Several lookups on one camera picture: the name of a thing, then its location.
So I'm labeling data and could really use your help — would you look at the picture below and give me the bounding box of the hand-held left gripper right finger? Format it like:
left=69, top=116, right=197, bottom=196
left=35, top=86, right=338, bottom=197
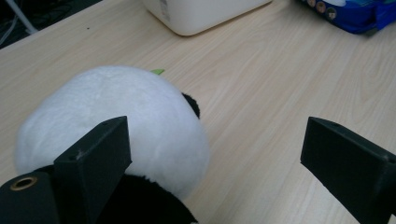
left=300, top=116, right=396, bottom=224

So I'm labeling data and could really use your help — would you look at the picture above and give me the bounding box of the blue diaper packet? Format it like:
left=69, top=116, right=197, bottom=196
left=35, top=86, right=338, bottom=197
left=297, top=0, right=396, bottom=35

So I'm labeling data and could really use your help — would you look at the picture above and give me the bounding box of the white metal stand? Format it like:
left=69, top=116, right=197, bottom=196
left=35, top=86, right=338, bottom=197
left=4, top=0, right=39, bottom=35

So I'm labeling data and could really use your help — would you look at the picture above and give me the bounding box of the grey floor cable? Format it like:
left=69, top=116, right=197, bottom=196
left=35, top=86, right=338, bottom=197
left=0, top=13, right=20, bottom=46

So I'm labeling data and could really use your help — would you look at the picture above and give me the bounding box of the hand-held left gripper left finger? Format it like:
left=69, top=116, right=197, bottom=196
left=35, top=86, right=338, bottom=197
left=53, top=116, right=133, bottom=224

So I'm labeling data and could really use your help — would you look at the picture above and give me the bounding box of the white plastic bin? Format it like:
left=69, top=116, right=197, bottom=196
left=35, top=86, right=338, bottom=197
left=141, top=0, right=274, bottom=36

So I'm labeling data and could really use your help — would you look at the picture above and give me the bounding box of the panda plush toy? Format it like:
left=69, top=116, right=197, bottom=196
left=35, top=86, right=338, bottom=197
left=13, top=64, right=211, bottom=224

